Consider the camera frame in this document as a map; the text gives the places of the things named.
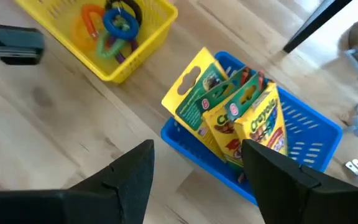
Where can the orange coil wristband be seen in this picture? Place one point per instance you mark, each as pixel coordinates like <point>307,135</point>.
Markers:
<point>87,20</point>

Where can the blue coil wristband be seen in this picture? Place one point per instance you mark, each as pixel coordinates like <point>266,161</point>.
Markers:
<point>112,28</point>

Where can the wooden shelf riser black legs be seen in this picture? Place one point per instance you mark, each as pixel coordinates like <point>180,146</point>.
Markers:
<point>315,26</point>

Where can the yellow plastic basket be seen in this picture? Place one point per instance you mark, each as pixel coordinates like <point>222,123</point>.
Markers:
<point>160,28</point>

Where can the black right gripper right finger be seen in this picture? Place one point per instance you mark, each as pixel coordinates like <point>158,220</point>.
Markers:
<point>278,183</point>

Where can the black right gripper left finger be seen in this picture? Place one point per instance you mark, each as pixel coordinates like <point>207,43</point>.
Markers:
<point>129,183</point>

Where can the yellow coil wristband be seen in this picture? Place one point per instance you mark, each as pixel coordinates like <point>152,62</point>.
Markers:
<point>78,37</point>

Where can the green coil wristband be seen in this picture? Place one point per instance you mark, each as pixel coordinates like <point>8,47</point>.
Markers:
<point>102,53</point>

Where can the yellow crayon box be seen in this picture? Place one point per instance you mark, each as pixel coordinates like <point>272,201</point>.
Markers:
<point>225,140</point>
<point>266,124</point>
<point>191,109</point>

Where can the blue plastic basket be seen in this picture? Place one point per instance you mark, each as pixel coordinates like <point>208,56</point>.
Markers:
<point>309,133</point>

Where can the black coil wristband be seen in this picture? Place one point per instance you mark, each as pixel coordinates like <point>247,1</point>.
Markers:
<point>137,11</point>

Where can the purple coil wristband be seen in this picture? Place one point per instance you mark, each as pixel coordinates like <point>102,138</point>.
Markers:
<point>120,57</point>

